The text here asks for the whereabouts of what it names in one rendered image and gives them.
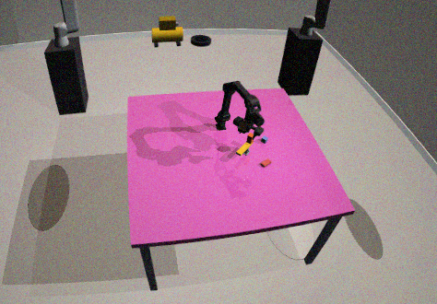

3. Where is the yellow bar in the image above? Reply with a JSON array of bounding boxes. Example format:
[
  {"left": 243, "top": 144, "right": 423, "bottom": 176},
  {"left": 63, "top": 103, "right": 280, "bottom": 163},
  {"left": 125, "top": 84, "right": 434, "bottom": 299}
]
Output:
[{"left": 236, "top": 133, "right": 254, "bottom": 156}]

